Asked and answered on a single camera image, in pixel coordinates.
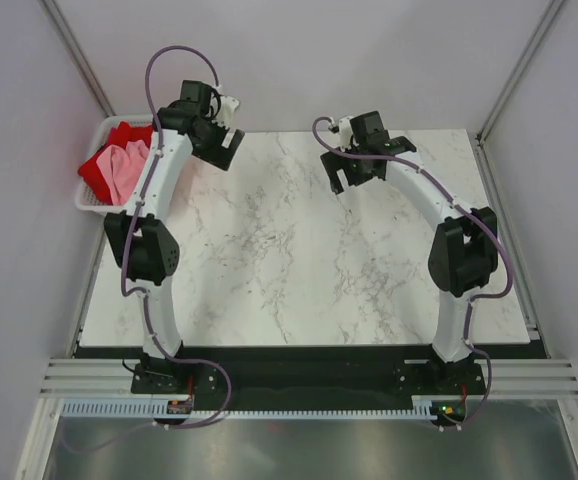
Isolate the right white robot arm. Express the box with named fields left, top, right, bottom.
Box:
left=315, top=111, right=500, bottom=394

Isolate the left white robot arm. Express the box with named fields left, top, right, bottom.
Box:
left=104, top=80, right=244, bottom=395

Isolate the red t shirt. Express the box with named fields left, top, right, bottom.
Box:
left=78, top=122, right=153, bottom=205

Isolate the pink t shirt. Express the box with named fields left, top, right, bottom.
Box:
left=96, top=140, right=149, bottom=206

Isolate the white plastic laundry basket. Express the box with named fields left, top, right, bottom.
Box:
left=75, top=116, right=153, bottom=216

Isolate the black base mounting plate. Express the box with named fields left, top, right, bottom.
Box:
left=129, top=344, right=484, bottom=419

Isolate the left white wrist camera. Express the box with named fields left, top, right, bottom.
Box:
left=214, top=95, right=240, bottom=128

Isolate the white slotted cable duct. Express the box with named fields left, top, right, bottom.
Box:
left=61, top=398, right=437, bottom=420

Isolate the aluminium frame rail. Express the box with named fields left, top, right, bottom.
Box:
left=41, top=359, right=578, bottom=400

